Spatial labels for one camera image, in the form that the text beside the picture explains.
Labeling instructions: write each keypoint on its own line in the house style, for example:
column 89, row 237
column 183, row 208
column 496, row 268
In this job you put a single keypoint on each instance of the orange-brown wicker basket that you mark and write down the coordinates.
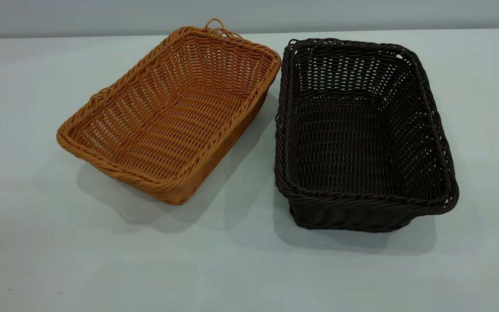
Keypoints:
column 167, row 121

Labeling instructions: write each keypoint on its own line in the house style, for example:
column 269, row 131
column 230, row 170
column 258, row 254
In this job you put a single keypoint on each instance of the dark brown wicker basket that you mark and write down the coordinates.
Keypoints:
column 340, row 138

